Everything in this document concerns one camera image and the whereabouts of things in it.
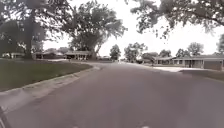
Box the row of distant trees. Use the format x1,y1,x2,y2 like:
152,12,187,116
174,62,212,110
109,41,205,64

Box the low house with porch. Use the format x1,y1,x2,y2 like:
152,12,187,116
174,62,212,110
63,50,94,61

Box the grey asphalt road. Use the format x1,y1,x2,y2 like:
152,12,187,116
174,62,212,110
0,62,224,128

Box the large leafy tree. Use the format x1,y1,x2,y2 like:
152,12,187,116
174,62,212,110
0,0,73,60
63,1,128,61

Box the pale concrete driveway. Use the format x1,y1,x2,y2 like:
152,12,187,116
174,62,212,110
154,66,198,73

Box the pale concrete kerb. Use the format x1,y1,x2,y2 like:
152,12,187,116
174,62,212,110
0,64,101,113

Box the long low brick house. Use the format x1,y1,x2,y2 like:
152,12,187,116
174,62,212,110
153,55,224,71

